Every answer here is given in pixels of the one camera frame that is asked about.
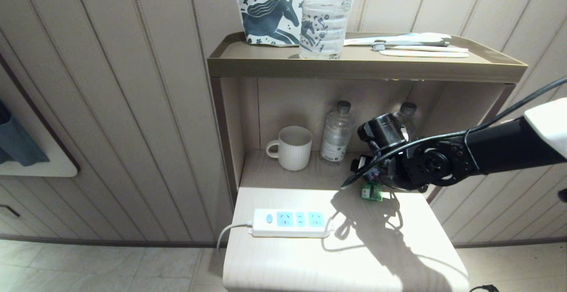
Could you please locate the green mosquito repellent device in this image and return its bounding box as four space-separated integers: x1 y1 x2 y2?
361 183 383 202

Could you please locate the white power strip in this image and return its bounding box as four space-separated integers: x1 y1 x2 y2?
250 208 333 239

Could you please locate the white ribbed mug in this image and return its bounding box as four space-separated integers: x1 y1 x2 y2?
266 125 313 171

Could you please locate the small clear water bottle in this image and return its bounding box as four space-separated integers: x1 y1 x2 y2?
320 100 355 164
393 101 419 141

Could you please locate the beige bedside shelf cabinet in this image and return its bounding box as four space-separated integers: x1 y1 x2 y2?
206 31 529 205

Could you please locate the white pouch with horse print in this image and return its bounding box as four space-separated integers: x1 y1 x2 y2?
234 0 307 47

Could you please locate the large clear plastic bottle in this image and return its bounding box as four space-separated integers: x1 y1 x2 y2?
299 0 357 60

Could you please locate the white comb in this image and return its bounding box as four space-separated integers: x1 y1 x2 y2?
379 50 470 58

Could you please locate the white toothbrush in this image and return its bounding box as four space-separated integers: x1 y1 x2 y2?
371 41 470 54

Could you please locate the blue cloth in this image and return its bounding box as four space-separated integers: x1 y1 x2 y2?
0 101 50 167

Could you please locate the white power strip cord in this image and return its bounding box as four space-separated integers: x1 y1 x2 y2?
216 222 254 253

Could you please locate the black cable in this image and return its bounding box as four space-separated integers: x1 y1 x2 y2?
340 77 567 190

